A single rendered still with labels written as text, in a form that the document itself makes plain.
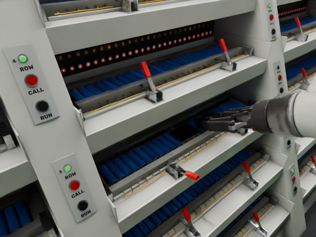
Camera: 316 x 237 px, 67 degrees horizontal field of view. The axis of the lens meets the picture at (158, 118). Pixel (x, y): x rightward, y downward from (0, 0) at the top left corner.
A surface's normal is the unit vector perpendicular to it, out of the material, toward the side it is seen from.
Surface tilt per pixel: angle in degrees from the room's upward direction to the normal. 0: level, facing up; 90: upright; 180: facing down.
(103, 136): 112
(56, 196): 90
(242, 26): 90
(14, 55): 90
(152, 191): 22
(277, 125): 90
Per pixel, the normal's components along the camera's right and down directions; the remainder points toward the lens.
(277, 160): -0.78, 0.36
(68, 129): 0.57, 0.06
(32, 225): -0.03, -0.84
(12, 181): 0.62, 0.41
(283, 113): -0.84, -0.10
